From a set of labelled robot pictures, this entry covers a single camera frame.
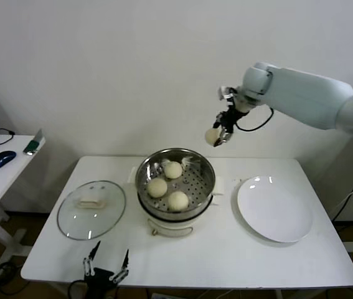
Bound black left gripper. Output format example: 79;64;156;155
82;239;131;299

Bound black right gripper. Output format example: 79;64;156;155
211;103;246;148

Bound white steamed baozi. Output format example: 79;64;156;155
167;190;190;212
146;178;168;198
204;128;222;146
163;161;183;179

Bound round glass pot lid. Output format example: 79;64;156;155
56;179;127;241

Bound stainless steel steamer basket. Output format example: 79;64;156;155
127;147;225;219

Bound white electric cooking pot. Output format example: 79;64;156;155
137;192;220;238

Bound white round plate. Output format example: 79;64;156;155
231;175;314;244

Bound white side desk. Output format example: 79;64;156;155
0;133;46;260

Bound blue computer mouse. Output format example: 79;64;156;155
0;150;17;170

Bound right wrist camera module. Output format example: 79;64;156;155
217;85;238;101

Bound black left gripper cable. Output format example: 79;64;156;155
68;279;87;299

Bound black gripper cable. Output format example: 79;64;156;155
68;279;87;299
234;105;275;133

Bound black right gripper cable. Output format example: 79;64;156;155
234;105;275;133

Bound black floor cable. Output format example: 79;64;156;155
0;260;25;295

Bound green handled scraper tool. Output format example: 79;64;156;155
22;130;45;157

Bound white wall cable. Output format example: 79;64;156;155
331;186;353;216

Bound black cable on desk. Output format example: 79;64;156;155
0;128;16;147

